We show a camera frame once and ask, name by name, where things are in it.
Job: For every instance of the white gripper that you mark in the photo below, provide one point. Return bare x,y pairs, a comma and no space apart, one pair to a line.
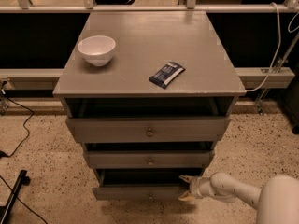
195,187

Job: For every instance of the grey bottom drawer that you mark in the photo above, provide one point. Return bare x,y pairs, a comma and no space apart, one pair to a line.
142,184

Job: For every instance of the grey drawer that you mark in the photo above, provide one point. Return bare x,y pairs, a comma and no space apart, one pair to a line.
148,159
123,130
142,184

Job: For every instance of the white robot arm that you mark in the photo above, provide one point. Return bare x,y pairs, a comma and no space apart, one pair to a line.
276,202

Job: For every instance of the grey middle drawer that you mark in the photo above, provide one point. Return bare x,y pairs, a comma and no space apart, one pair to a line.
148,159

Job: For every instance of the grey top drawer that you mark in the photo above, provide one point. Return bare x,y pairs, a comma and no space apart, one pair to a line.
123,130

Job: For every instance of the grey wooden drawer cabinet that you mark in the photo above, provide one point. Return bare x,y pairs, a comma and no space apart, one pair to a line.
146,42

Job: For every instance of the blue snack packet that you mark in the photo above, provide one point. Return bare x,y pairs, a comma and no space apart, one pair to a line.
166,74

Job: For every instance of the metal diagonal strut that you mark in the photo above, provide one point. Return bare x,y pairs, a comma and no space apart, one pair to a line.
275,69

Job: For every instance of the black stand leg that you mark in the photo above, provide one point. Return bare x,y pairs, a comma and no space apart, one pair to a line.
5,209

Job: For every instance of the white ceramic bowl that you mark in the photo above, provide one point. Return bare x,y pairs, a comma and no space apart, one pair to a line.
97,50

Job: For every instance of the metal railing frame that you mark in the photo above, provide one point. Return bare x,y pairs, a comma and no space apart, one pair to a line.
77,6

